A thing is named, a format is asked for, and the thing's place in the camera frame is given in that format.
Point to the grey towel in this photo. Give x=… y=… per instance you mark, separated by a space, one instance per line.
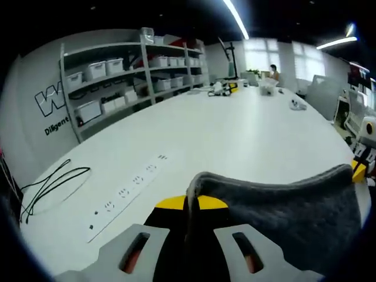
x=293 y=211

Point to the white mesh office chair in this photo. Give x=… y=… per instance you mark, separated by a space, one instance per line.
x=357 y=111

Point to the white power strip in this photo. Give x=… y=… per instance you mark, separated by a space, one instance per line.
x=129 y=191

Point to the short ceiling light strip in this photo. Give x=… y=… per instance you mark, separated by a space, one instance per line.
x=336 y=43

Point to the clear plastic container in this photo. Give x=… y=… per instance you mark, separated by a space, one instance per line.
x=268 y=87

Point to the potted plant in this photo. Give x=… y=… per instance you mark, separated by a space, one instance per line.
x=253 y=71

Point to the white and yellow device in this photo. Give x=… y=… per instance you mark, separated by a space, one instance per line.
x=223 y=89

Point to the black pole stand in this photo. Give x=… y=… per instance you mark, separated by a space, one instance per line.
x=232 y=58

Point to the long ceiling light strip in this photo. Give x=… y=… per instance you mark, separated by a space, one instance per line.
x=236 y=19

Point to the grey metal shelving unit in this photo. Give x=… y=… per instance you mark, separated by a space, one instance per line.
x=147 y=73

